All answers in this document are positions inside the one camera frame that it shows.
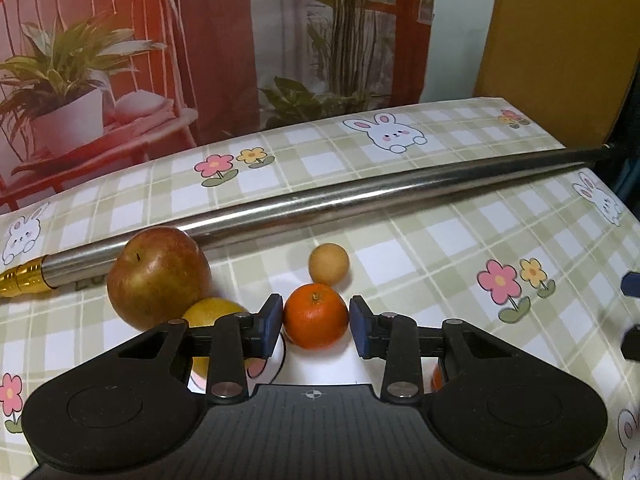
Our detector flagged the yellow-green round fruit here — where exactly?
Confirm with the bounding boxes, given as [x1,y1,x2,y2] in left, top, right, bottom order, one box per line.
[180,297,252,380]

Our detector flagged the orange tangerine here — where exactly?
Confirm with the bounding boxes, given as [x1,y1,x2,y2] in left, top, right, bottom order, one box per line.
[283,283,349,350]
[431,364,445,392]

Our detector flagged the small tan longan fruit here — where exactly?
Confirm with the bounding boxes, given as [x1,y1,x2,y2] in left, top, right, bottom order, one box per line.
[308,243,350,286]

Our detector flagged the orange tangerine on table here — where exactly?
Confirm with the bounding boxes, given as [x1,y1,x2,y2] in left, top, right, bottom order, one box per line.
[431,364,445,392]

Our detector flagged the checkered bunny tablecloth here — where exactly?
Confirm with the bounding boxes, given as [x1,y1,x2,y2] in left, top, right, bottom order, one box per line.
[1,98,639,479]

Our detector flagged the red-brown apple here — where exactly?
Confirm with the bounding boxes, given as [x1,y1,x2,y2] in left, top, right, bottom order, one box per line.
[106,226,214,330]

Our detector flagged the long metal pole gold band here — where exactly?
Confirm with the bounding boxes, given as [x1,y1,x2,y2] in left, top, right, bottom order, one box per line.
[1,144,614,298]

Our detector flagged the brown wooden board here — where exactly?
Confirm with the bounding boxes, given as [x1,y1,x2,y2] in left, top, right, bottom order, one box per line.
[474,0,639,148]

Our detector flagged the printed chair plant backdrop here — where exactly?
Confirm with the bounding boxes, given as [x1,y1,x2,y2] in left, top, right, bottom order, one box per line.
[1,0,434,210]

